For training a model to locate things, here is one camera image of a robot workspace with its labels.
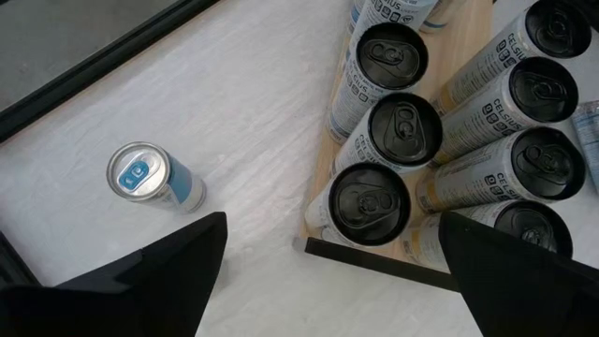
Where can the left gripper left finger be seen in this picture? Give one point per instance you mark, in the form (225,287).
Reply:
(117,299)

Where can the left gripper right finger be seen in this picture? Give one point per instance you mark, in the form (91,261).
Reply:
(529,299)

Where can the wooden shelf with black frame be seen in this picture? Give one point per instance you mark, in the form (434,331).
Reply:
(463,42)

